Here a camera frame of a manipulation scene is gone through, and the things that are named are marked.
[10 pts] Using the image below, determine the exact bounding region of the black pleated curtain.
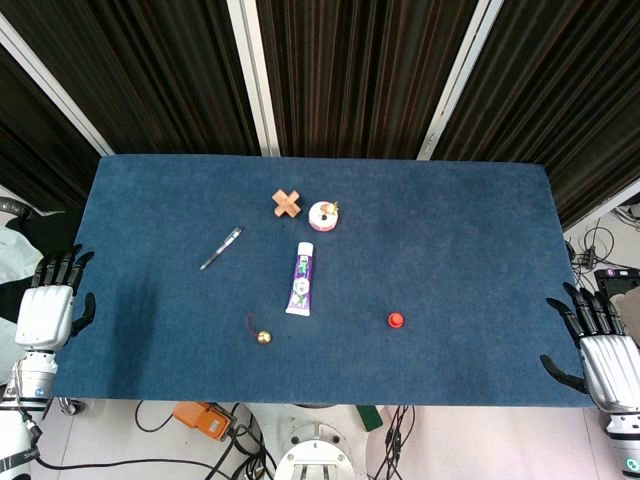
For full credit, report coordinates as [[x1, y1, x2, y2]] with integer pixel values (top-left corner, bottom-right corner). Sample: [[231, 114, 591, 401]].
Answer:
[[0, 0, 640, 231]]

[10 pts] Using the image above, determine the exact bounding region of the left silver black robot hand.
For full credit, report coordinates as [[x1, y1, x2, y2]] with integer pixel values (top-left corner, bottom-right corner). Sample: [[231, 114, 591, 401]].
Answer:
[[14, 244, 97, 351]]

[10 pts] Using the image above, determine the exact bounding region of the orange pedal box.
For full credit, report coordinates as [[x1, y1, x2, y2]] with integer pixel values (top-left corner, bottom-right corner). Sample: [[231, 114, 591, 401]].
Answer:
[[172, 401, 235, 442]]

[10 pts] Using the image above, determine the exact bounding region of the wooden cross burr puzzle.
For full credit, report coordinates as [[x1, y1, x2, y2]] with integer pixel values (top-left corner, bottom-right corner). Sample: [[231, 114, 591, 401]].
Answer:
[[271, 188, 304, 220]]

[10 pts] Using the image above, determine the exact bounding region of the white aluminium frame post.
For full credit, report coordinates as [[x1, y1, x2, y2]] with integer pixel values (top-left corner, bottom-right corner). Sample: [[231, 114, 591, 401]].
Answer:
[[417, 0, 505, 161], [0, 12, 115, 157], [226, 0, 281, 157]]

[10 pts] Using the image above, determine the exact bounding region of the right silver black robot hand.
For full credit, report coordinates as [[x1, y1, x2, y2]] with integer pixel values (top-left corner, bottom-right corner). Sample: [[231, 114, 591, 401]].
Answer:
[[539, 282, 640, 415]]

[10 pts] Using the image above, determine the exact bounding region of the blue felt table cloth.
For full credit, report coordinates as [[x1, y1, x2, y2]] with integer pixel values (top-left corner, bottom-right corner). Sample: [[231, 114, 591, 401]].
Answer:
[[51, 154, 594, 408]]

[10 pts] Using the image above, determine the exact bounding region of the black device with purple light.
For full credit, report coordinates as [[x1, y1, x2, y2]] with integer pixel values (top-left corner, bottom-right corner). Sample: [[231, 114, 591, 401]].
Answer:
[[593, 267, 640, 306]]

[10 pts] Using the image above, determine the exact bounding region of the brass bell with cord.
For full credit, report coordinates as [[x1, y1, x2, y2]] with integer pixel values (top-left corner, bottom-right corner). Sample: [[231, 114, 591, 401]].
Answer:
[[244, 312, 274, 346]]

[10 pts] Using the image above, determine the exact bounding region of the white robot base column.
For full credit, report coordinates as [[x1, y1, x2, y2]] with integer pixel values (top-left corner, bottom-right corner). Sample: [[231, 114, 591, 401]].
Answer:
[[273, 422, 362, 480]]

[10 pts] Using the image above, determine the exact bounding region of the white purple toothpaste tube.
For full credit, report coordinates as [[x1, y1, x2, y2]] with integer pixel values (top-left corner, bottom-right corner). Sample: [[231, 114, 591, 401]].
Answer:
[[285, 241, 317, 318]]

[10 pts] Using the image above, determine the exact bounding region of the pink round toy box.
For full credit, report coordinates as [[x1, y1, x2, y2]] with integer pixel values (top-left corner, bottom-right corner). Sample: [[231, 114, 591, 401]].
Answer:
[[307, 200, 342, 233]]

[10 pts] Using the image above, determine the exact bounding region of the black silver pen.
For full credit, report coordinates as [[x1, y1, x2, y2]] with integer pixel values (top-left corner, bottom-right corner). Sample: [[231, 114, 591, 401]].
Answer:
[[199, 226, 245, 272]]

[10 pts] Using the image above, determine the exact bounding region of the green black clamp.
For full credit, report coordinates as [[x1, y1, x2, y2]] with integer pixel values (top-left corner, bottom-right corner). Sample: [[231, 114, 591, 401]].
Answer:
[[355, 405, 384, 432]]

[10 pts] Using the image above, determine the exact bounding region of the black cable bundle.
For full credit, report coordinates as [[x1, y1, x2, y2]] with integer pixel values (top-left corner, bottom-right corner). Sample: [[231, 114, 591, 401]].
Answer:
[[372, 405, 416, 480]]

